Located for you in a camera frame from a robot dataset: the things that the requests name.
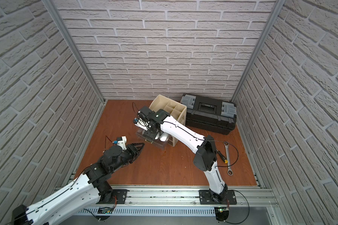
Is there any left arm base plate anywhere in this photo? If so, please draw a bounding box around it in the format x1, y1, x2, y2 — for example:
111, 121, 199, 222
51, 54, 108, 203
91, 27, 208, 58
99, 189, 128, 204

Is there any black yellow screwdriver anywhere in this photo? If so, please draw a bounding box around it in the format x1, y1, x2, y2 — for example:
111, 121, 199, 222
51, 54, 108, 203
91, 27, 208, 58
216, 150, 228, 164

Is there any clear top drawer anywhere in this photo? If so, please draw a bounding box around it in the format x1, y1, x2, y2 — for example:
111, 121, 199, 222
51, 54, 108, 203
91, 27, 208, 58
136, 128, 169, 150

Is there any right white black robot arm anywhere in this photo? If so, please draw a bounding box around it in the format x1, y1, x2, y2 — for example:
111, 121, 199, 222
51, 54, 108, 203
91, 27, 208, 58
133, 107, 227, 202

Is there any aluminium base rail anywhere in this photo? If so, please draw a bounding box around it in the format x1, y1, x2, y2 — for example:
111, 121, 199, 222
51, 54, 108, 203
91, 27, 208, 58
54, 185, 279, 209

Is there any silver combination wrench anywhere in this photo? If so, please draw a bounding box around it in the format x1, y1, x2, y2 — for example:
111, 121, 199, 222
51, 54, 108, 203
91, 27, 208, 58
224, 141, 233, 176

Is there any beige drawer organizer cabinet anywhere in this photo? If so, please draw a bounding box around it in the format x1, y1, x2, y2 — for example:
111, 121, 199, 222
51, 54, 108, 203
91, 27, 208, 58
149, 95, 191, 146

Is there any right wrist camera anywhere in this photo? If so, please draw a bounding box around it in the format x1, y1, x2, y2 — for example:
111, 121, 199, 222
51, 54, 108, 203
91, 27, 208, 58
133, 118, 148, 130

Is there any black plastic toolbox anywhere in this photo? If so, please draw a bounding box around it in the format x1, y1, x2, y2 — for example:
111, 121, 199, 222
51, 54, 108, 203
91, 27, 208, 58
180, 94, 237, 135

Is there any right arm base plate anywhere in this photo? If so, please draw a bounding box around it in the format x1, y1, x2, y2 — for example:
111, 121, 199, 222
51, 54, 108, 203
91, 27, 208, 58
199, 189, 237, 205

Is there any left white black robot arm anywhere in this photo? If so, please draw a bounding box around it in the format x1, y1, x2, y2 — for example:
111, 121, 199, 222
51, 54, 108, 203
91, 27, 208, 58
10, 143, 145, 225

